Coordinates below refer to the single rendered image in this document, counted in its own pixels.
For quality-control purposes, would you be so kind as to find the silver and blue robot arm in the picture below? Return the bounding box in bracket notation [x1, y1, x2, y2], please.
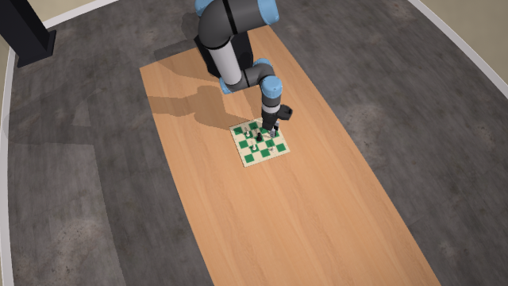
[194, 0, 283, 107]

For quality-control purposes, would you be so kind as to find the green and white chessboard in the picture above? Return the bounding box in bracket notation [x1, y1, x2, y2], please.
[229, 118, 290, 168]

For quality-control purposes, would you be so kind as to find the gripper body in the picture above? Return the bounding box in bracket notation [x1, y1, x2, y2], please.
[261, 103, 293, 131]

